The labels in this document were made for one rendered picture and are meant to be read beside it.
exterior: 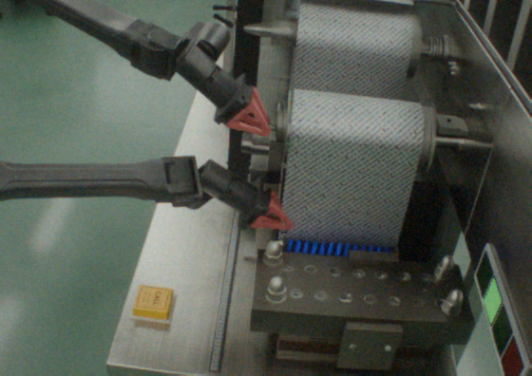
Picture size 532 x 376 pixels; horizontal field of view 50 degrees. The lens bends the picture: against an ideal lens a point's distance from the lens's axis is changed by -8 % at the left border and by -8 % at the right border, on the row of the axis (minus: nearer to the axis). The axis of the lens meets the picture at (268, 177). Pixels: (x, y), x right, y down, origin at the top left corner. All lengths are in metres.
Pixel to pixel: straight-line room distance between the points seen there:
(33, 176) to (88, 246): 1.82
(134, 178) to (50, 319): 1.51
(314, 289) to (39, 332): 1.53
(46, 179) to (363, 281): 0.59
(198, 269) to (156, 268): 0.09
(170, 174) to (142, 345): 0.33
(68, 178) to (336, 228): 0.51
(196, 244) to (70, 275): 1.34
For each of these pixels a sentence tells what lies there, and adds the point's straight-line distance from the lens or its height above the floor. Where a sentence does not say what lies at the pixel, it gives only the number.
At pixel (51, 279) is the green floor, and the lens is 2.64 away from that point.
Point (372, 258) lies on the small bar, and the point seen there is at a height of 1.05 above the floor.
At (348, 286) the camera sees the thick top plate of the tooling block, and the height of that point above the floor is 1.03.
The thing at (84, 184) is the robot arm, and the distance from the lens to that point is 0.99.
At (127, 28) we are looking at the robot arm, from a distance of 1.07.
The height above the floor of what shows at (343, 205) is 1.12.
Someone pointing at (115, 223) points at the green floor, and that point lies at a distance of 2.88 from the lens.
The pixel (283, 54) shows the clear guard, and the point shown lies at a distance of 2.11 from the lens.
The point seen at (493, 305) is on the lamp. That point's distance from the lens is 0.93.
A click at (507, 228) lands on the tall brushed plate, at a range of 0.92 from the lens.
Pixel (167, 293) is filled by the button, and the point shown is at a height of 0.92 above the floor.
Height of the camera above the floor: 1.79
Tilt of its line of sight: 34 degrees down
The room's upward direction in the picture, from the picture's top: 5 degrees clockwise
